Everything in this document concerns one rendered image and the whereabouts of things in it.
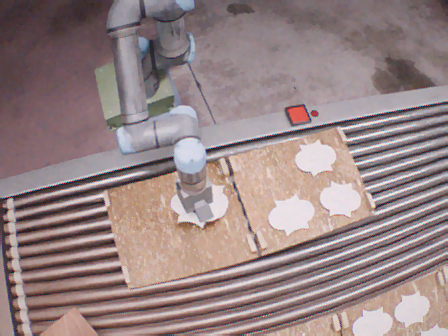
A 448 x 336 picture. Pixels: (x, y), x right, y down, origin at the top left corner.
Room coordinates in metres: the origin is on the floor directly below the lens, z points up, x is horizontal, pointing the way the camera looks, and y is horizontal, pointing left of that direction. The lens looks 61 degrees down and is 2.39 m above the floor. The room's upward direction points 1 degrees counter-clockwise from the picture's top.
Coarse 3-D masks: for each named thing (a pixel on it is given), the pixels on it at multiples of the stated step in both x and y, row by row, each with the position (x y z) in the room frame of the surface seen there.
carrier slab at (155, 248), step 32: (128, 192) 0.73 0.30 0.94; (160, 192) 0.73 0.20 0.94; (224, 192) 0.73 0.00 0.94; (128, 224) 0.62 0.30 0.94; (160, 224) 0.62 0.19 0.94; (192, 224) 0.62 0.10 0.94; (224, 224) 0.62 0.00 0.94; (128, 256) 0.51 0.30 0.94; (160, 256) 0.51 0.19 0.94; (192, 256) 0.52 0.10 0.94; (224, 256) 0.52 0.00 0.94; (256, 256) 0.51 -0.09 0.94
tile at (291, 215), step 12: (276, 204) 0.68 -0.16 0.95; (288, 204) 0.68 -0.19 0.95; (300, 204) 0.68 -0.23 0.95; (276, 216) 0.64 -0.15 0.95; (288, 216) 0.64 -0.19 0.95; (300, 216) 0.64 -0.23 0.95; (312, 216) 0.63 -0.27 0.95; (276, 228) 0.60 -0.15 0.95; (288, 228) 0.60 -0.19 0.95; (300, 228) 0.60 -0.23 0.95
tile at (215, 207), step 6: (174, 198) 0.69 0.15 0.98; (174, 204) 0.67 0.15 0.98; (180, 204) 0.67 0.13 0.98; (210, 204) 0.67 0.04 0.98; (216, 204) 0.67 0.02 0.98; (174, 210) 0.65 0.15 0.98; (180, 210) 0.65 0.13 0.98; (216, 210) 0.65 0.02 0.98; (180, 216) 0.63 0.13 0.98; (186, 216) 0.63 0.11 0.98; (192, 216) 0.63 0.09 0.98; (216, 216) 0.63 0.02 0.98; (180, 222) 0.61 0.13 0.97; (192, 222) 0.61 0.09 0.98; (198, 222) 0.61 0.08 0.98; (204, 222) 0.61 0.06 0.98
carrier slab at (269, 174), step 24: (288, 144) 0.90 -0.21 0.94; (336, 144) 0.90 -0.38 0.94; (240, 168) 0.81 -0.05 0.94; (264, 168) 0.81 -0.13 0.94; (288, 168) 0.81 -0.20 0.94; (336, 168) 0.81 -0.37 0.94; (240, 192) 0.73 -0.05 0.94; (264, 192) 0.73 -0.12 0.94; (288, 192) 0.72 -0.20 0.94; (312, 192) 0.72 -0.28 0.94; (360, 192) 0.71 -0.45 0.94; (264, 216) 0.65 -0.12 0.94; (336, 216) 0.63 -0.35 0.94; (360, 216) 0.63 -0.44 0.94; (288, 240) 0.56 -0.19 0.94
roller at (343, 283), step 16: (400, 256) 0.47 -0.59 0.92; (416, 256) 0.46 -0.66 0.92; (368, 272) 0.43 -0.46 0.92; (384, 272) 0.42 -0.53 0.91; (320, 288) 0.39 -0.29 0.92; (336, 288) 0.39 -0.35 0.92; (256, 304) 0.36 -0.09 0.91; (272, 304) 0.35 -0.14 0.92; (288, 304) 0.35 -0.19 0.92; (192, 320) 0.30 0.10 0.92; (208, 320) 0.30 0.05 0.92; (224, 320) 0.30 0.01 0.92; (240, 320) 0.31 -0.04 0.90
